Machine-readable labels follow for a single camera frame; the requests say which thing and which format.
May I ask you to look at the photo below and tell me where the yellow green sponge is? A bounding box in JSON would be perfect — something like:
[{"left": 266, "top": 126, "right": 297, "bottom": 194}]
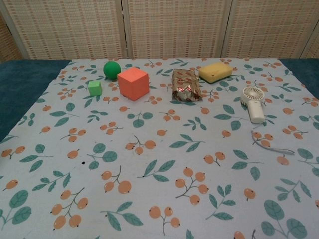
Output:
[{"left": 198, "top": 62, "right": 233, "bottom": 85}]

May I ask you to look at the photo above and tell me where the green ball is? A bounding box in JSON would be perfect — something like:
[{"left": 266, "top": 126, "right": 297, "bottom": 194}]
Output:
[{"left": 103, "top": 60, "right": 122, "bottom": 81}]

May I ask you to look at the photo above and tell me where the floral fruit print tablecloth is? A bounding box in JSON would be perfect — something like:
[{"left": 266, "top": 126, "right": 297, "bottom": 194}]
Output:
[{"left": 0, "top": 58, "right": 319, "bottom": 239}]

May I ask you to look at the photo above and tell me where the gold foil snack packet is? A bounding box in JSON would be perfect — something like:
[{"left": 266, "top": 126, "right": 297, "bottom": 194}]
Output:
[{"left": 171, "top": 68, "right": 203, "bottom": 103}]

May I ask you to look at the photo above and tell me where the small green cube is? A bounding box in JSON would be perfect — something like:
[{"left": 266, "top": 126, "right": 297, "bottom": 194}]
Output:
[{"left": 87, "top": 80, "right": 103, "bottom": 97}]

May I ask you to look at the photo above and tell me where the small white handheld fan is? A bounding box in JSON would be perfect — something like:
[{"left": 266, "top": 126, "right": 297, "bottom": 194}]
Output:
[{"left": 240, "top": 86, "right": 265, "bottom": 124}]

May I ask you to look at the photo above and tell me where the woven folding screen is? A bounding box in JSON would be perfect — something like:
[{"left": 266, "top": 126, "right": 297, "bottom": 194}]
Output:
[{"left": 0, "top": 0, "right": 319, "bottom": 63}]

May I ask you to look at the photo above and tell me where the large orange cube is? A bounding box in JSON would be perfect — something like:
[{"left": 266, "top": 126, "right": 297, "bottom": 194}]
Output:
[{"left": 117, "top": 66, "right": 150, "bottom": 102}]

